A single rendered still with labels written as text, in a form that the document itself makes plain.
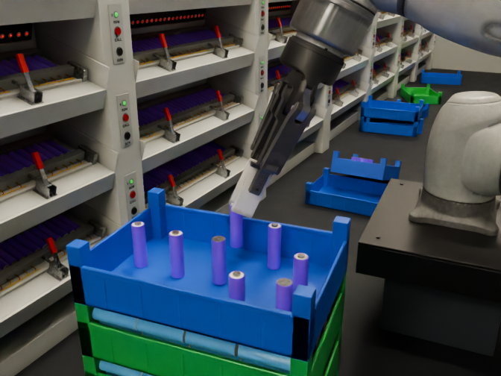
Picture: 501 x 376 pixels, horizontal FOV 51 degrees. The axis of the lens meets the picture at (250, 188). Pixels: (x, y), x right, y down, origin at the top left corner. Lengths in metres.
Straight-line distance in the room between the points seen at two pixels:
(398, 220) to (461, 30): 0.67
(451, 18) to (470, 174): 0.60
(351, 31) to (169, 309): 0.38
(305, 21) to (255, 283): 0.33
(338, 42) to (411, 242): 0.59
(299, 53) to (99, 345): 0.44
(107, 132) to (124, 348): 0.64
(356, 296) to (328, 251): 0.70
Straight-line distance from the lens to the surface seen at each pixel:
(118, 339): 0.68
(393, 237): 1.13
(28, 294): 1.17
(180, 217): 0.79
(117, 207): 1.28
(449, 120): 1.15
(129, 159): 1.27
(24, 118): 1.06
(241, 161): 1.83
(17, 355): 1.24
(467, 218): 1.20
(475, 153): 1.14
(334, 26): 0.63
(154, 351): 0.66
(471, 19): 0.59
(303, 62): 0.63
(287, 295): 0.57
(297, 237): 0.73
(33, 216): 1.10
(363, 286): 1.46
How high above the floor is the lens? 0.77
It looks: 22 degrees down
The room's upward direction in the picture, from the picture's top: straight up
